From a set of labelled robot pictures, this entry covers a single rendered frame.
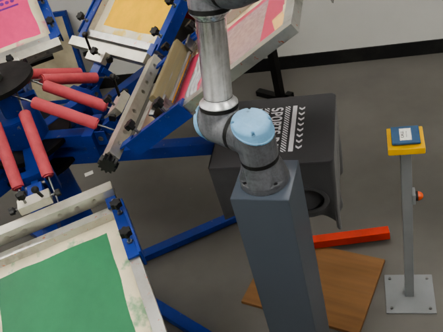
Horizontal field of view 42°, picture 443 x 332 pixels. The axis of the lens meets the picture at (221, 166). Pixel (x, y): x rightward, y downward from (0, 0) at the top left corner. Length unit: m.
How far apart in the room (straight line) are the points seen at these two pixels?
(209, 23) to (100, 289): 0.94
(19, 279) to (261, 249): 0.86
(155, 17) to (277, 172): 1.43
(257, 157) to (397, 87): 2.65
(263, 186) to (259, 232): 0.19
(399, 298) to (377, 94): 1.69
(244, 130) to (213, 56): 0.22
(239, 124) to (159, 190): 2.17
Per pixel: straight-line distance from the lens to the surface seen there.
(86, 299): 1.98
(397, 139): 2.21
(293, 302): 2.07
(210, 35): 1.59
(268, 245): 1.85
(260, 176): 1.68
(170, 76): 2.25
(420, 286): 2.95
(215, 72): 1.63
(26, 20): 3.39
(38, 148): 2.42
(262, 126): 1.60
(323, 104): 2.46
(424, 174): 3.50
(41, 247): 2.22
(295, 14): 1.84
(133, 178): 3.92
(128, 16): 3.05
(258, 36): 2.02
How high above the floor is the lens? 2.37
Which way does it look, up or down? 39 degrees down
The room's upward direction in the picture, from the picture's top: 16 degrees counter-clockwise
